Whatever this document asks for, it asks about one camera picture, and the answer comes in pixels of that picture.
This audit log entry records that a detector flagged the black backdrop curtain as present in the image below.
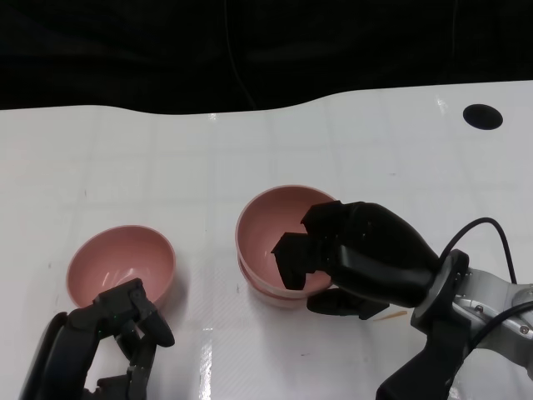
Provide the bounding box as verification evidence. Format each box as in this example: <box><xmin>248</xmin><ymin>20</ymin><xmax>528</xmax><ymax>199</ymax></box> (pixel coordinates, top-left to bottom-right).
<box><xmin>0</xmin><ymin>0</ymin><xmax>533</xmax><ymax>117</ymax></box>

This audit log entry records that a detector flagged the black round table grommet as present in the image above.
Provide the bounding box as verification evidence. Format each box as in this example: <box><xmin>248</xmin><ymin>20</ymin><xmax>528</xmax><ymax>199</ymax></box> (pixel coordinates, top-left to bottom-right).
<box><xmin>462</xmin><ymin>103</ymin><xmax>504</xmax><ymax>131</ymax></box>

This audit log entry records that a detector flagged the thin hanging background cable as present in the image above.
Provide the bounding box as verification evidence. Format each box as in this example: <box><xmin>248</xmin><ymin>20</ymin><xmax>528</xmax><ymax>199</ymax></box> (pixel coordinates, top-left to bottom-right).
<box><xmin>227</xmin><ymin>0</ymin><xmax>257</xmax><ymax>112</ymax></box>

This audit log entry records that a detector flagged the small orange wooden splinter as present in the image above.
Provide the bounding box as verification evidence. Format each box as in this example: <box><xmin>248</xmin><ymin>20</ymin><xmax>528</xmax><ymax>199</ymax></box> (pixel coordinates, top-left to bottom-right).
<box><xmin>372</xmin><ymin>310</ymin><xmax>407</xmax><ymax>323</ymax></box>

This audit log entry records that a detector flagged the pink plastic bowl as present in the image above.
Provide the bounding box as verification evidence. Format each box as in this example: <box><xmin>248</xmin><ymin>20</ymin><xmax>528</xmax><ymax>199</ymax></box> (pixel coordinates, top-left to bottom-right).
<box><xmin>66</xmin><ymin>224</ymin><xmax>177</xmax><ymax>309</ymax></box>
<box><xmin>235</xmin><ymin>185</ymin><xmax>341</xmax><ymax>299</ymax></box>
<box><xmin>239</xmin><ymin>257</ymin><xmax>334</xmax><ymax>312</ymax></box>

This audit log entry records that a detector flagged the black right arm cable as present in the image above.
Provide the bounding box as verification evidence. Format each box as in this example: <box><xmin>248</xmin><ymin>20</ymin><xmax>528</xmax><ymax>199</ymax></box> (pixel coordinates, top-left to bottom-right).
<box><xmin>439</xmin><ymin>217</ymin><xmax>533</xmax><ymax>355</ymax></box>

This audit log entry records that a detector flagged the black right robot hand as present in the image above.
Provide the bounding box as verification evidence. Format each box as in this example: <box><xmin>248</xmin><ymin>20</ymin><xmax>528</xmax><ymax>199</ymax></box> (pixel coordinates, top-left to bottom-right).
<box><xmin>271</xmin><ymin>199</ymin><xmax>441</xmax><ymax>321</ymax></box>

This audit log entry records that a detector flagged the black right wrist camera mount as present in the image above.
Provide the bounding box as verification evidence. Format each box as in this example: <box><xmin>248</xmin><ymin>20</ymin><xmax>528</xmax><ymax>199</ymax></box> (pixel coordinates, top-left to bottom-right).
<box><xmin>376</xmin><ymin>320</ymin><xmax>474</xmax><ymax>400</ymax></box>

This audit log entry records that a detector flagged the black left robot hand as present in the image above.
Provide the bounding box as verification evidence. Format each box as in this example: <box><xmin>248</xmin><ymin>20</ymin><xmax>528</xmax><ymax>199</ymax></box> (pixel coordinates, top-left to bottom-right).
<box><xmin>18</xmin><ymin>277</ymin><xmax>176</xmax><ymax>400</ymax></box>

